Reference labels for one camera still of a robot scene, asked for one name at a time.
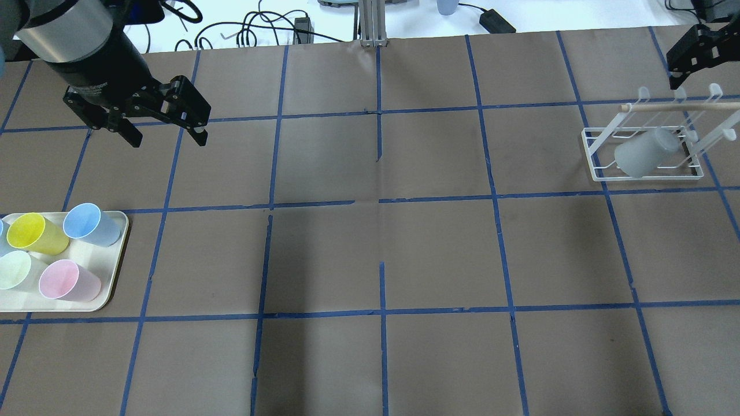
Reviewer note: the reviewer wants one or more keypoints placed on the white wire cup rack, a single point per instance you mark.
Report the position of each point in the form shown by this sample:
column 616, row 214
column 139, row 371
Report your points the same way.
column 699, row 124

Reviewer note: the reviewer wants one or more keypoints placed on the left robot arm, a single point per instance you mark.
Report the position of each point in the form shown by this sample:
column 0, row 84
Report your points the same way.
column 59, row 29

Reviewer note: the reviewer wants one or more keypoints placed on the pink cup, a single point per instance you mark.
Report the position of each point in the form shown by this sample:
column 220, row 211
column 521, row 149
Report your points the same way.
column 68, row 281

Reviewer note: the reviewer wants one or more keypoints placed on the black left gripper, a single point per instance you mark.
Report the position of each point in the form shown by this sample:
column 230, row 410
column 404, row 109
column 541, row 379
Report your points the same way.
column 99, row 74

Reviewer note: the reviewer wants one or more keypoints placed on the light blue cup far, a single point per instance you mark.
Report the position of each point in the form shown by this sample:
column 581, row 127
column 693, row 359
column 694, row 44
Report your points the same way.
column 88, row 223

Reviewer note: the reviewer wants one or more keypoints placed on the beige serving tray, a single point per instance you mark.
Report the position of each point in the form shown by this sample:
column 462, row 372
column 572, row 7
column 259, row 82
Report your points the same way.
column 104, row 262

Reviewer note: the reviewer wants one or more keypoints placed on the black power adapter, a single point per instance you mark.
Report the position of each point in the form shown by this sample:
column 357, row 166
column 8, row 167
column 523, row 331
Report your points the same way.
column 494, row 23

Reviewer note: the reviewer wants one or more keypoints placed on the pale green cup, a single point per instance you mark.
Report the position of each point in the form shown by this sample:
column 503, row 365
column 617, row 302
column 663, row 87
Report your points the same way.
column 21, row 272

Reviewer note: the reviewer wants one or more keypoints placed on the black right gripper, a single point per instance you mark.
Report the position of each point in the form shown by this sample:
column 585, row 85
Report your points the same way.
column 695, row 51

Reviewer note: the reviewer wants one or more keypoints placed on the blue cup on desk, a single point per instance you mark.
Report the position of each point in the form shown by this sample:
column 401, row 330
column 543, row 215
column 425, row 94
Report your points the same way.
column 447, row 7

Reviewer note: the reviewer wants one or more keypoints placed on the grey cup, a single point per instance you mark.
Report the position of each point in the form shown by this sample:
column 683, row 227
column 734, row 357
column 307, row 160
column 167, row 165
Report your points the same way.
column 639, row 156

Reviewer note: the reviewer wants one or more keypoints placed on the aluminium frame post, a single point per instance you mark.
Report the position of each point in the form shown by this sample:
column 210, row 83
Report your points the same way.
column 372, row 23

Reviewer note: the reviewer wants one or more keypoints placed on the yellow cup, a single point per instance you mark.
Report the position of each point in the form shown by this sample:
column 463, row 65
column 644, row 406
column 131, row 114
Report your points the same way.
column 33, row 232

